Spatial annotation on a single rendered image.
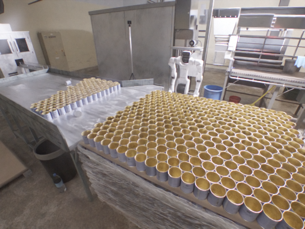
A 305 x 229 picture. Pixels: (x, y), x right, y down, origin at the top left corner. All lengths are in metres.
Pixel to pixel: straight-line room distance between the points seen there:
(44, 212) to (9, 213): 0.44
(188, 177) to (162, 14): 3.20
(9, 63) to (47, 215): 4.82
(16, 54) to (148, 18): 4.25
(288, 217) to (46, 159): 2.12
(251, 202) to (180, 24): 2.82
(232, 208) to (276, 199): 0.21
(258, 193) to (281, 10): 3.14
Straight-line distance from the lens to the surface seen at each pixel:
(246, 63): 4.68
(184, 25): 3.04
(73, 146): 1.24
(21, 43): 6.22
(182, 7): 3.09
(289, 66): 4.48
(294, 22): 3.57
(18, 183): 2.86
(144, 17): 3.75
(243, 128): 1.26
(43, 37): 7.66
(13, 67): 6.16
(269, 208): 0.84
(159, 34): 3.54
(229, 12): 3.56
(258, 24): 3.51
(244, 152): 1.01
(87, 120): 1.47
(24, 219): 2.43
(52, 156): 2.09
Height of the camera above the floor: 1.79
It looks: 30 degrees down
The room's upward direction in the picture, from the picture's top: straight up
